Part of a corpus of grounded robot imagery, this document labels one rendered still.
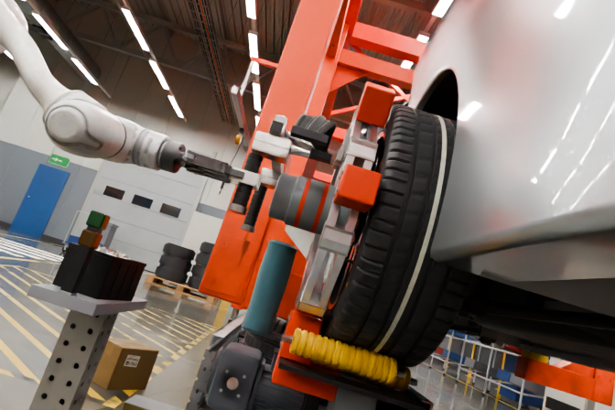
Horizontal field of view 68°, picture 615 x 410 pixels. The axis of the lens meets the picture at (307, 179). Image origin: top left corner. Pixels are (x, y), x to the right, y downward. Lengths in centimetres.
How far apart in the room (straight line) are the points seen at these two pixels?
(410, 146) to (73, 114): 68
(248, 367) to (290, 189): 57
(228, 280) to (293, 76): 82
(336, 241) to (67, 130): 57
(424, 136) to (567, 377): 337
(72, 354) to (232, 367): 44
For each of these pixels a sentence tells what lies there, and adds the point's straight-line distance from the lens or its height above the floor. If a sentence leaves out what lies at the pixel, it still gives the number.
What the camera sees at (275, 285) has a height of 62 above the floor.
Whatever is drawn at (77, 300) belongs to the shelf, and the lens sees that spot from 127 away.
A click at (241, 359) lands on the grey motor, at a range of 147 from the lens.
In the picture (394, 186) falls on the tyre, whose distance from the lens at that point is 96.
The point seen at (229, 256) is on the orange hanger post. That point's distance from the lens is 167.
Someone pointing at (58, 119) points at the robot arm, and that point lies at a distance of 98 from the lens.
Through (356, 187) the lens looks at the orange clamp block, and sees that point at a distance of 91.
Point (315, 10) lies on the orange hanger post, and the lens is 201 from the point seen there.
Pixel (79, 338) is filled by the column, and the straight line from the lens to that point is 148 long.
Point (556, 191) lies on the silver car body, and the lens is 54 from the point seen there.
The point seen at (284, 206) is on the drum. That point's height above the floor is 82.
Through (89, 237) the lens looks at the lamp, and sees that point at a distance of 127.
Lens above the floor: 61
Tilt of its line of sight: 14 degrees up
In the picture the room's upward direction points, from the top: 17 degrees clockwise
